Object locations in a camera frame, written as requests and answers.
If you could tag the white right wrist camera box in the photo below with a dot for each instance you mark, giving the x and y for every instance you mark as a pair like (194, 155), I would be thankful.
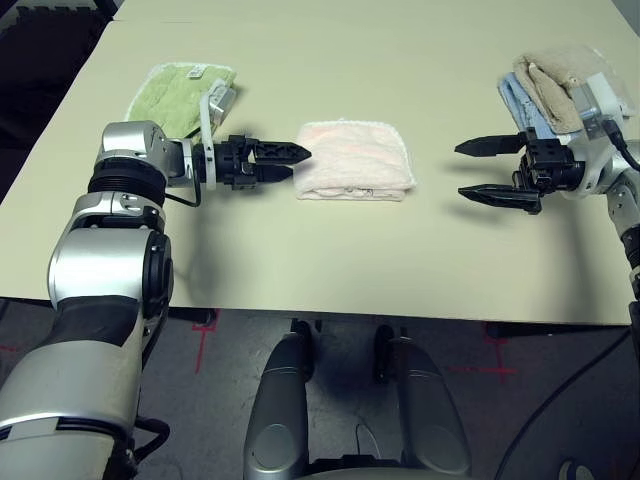
(597, 115)

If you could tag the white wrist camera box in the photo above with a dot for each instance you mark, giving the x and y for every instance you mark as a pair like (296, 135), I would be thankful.
(215, 107)
(597, 115)

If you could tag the pink embroidered towel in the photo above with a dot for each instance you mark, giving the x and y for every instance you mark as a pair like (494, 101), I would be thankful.
(355, 160)

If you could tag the black foam floor mat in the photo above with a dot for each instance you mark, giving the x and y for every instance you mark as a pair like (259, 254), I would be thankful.
(40, 65)

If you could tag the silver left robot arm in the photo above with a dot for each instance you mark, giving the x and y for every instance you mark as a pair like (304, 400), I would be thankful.
(105, 280)

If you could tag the blue folded towel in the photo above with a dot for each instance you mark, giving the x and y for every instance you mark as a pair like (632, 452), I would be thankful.
(520, 107)

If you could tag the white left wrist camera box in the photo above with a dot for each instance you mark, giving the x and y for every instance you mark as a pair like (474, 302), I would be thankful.
(215, 107)

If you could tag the green folded towel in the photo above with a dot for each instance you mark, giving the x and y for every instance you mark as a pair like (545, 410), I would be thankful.
(175, 97)

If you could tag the grey round floor object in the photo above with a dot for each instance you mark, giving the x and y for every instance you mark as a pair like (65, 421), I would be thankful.
(575, 470)

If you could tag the black metal stand bar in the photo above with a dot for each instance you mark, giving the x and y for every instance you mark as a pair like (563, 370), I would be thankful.
(105, 7)

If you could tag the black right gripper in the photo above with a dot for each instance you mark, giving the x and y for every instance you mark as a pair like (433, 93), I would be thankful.
(547, 165)

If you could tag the beige folded towel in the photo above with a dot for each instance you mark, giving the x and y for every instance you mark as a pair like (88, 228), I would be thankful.
(555, 85)

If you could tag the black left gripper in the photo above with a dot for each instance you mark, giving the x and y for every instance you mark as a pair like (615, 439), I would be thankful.
(235, 162)

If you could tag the robot waist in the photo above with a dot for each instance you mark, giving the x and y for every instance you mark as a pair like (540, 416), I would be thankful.
(355, 467)

